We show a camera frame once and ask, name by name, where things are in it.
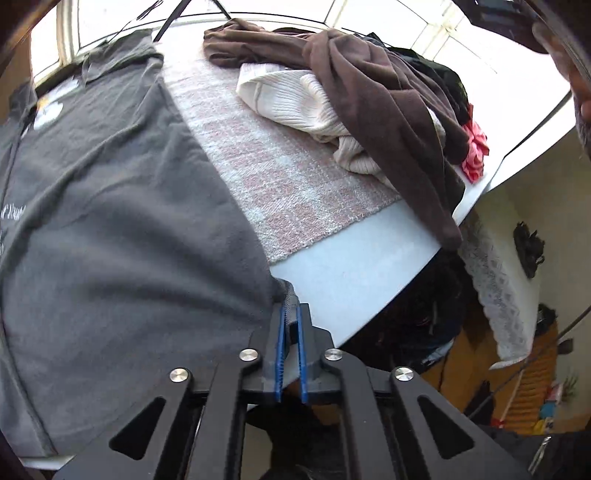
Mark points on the black zip jacket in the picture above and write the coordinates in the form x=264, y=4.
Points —
x=508, y=450

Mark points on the cream knit sweater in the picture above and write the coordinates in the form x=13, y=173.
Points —
x=286, y=97

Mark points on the pink plaid table cloth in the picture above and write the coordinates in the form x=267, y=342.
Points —
x=277, y=184

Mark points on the white lace cloth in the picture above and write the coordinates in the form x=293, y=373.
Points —
x=498, y=295

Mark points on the red garment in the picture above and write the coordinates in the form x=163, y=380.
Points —
x=475, y=147

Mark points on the dark flat object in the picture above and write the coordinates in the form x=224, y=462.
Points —
x=503, y=21

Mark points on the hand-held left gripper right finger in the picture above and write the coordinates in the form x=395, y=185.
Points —
x=303, y=355

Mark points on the black object on wall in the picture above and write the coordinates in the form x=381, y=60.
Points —
x=528, y=249

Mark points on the black tripod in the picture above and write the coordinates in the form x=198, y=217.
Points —
x=171, y=21

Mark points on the black garment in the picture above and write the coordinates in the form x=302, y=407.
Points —
x=438, y=74

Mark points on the long black stick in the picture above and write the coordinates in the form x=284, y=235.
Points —
x=577, y=321

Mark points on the brown garment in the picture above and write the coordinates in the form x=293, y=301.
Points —
x=383, y=92

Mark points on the grey daisy print t-shirt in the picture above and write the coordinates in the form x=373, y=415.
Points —
x=115, y=230

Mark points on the person's head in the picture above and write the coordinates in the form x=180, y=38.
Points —
x=577, y=92

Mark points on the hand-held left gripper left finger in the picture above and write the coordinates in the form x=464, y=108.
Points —
x=278, y=355

